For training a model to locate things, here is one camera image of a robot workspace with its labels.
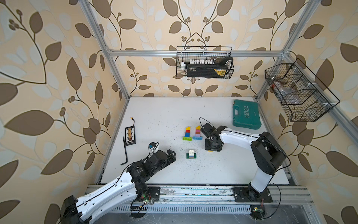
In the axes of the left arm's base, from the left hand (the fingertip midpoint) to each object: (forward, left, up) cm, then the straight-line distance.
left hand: (171, 156), depth 78 cm
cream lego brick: (+4, -12, -3) cm, 13 cm away
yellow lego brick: (+7, -24, -9) cm, 27 cm away
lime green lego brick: (+15, -9, -7) cm, 19 cm away
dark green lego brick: (+3, -14, -8) cm, 16 cm away
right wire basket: (+23, -70, +26) cm, 78 cm away
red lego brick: (+22, -10, -8) cm, 25 cm away
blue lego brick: (+19, -9, -8) cm, 22 cm away
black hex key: (+6, +31, -10) cm, 33 cm away
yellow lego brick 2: (+25, -10, -9) cm, 28 cm away
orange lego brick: (+20, -16, -7) cm, 27 cm away
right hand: (+9, -24, -9) cm, 27 cm away
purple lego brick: (+18, -16, -7) cm, 25 cm away
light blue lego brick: (+16, -18, -7) cm, 25 cm away
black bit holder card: (+18, +31, -9) cm, 37 cm away
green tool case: (+34, -53, -3) cm, 63 cm away
